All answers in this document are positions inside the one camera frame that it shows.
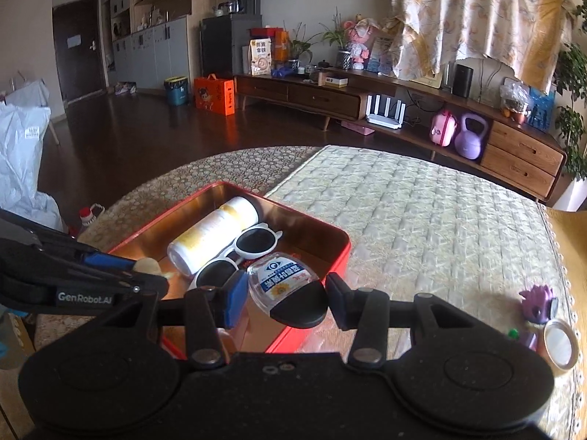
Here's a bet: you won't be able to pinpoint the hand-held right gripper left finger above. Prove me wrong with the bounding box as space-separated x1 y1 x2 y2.
105 270 251 370

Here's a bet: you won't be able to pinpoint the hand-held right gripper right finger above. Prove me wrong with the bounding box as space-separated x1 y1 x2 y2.
325 272 500 370

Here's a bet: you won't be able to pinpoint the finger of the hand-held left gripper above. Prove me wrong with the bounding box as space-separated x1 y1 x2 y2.
114 274 169 306
0 210 138 271

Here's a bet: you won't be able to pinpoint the beige round cap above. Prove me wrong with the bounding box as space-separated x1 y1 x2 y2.
133 258 162 278

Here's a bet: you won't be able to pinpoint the clear bottle with black cap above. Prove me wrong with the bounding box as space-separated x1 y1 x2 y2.
248 252 328 329

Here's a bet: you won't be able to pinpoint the red tin box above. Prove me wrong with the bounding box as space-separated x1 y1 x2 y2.
107 181 353 359

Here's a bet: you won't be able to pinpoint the white sunglasses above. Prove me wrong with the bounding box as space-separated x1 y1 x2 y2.
187 222 284 294

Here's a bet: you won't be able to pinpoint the white and yellow bottle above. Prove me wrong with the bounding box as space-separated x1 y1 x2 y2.
166 196 260 278

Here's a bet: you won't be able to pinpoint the pink tube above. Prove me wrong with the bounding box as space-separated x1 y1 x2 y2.
508 329 538 353

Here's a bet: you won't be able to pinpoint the purple toy figure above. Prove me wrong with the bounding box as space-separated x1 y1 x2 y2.
518 285 559 327

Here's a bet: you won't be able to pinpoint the red-capped jug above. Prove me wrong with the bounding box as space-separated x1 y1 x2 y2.
78 204 106 227

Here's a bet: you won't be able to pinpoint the pale quilted mat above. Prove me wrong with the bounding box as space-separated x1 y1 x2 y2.
263 144 574 440

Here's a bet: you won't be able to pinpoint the large white plastic bag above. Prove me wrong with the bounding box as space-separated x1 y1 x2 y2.
0 103 65 234

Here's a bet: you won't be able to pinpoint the pink flat box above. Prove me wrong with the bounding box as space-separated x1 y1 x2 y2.
342 120 376 136

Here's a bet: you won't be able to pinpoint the blue bin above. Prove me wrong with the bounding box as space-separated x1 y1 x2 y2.
164 76 190 106

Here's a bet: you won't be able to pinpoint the white router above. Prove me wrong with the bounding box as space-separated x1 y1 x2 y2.
365 94 406 128

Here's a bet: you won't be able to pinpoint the orange gift box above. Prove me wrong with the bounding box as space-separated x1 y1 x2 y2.
193 74 236 116

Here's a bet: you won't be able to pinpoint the pink toy suitcase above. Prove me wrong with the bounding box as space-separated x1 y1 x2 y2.
429 109 458 147

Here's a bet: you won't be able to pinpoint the purple kettlebell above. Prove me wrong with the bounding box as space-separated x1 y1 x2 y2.
453 112 489 161

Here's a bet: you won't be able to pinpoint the dark wooden door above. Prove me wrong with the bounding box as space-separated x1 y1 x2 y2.
52 0 107 106

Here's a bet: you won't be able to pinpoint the wooden TV cabinet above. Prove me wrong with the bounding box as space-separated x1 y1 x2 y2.
234 66 568 202

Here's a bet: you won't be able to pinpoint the plant in patterned pot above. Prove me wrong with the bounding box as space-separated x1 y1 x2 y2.
321 9 354 69

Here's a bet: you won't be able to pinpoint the printed food box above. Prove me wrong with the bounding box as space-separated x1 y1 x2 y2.
249 39 273 76

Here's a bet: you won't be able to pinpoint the black fridge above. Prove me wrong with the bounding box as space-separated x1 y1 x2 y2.
200 14 263 81

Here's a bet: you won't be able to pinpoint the pastel picture card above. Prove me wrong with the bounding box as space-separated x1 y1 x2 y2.
367 37 395 74

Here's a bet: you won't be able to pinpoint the yellow table runner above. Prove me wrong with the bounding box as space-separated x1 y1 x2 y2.
543 206 587 331

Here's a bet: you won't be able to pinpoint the black speaker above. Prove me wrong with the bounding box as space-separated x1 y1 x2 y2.
452 64 474 98

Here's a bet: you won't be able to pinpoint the small leafy potted plant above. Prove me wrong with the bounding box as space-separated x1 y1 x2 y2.
287 23 317 72

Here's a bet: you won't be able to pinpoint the pink doll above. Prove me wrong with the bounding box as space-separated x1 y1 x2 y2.
344 18 383 72

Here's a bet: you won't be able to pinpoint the orange paper bag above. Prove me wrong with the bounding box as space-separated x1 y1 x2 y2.
271 30 291 62

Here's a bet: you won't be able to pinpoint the clear bag of fruit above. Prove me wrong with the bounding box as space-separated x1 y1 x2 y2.
499 78 533 124

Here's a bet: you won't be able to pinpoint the beige fan-shaped ornament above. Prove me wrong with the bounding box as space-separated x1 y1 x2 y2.
474 57 514 102

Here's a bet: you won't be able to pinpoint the blue box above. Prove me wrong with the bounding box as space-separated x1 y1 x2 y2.
526 86 557 130

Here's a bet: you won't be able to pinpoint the potted tree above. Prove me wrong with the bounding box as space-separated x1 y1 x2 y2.
551 41 587 212

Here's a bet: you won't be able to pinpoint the floral draped sheet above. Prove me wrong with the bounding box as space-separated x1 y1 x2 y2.
387 0 576 95

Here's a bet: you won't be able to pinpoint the wooden wall cabinet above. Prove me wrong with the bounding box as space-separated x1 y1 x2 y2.
101 0 193 92

